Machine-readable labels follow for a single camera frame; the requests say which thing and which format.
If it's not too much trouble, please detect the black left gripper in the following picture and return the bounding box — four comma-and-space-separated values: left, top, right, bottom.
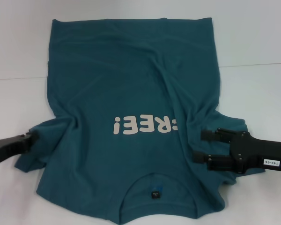
0, 130, 41, 168

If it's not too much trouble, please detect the teal shirt with cream lettering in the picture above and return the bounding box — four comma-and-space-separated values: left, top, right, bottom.
14, 16, 272, 225

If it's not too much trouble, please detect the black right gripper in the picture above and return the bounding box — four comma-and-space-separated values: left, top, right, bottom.
192, 127, 281, 175

